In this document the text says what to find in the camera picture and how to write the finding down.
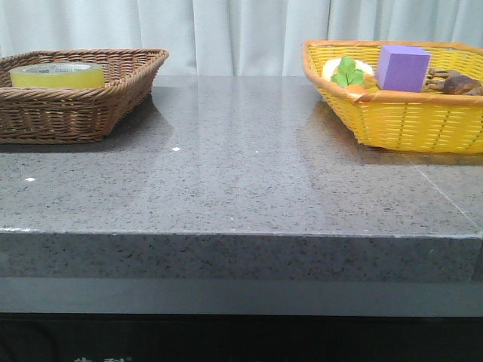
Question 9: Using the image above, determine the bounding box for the yellowish clear tape roll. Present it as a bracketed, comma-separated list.
[9, 62, 105, 89]

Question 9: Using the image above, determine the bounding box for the orange toy carrot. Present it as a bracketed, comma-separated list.
[345, 75, 379, 94]

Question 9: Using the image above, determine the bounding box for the white curtain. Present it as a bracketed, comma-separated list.
[1, 1, 482, 76]

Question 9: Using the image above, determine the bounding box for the green toy leaf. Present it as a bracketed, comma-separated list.
[331, 57, 364, 87]

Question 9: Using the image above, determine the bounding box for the purple foam block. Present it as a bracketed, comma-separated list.
[376, 44, 432, 93]

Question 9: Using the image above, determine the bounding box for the brown wicker basket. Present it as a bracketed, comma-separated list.
[1, 48, 169, 144]

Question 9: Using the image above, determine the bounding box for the yellow woven basket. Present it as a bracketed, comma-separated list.
[303, 40, 482, 154]

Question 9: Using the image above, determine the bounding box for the brown toy animal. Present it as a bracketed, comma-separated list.
[425, 69, 482, 96]

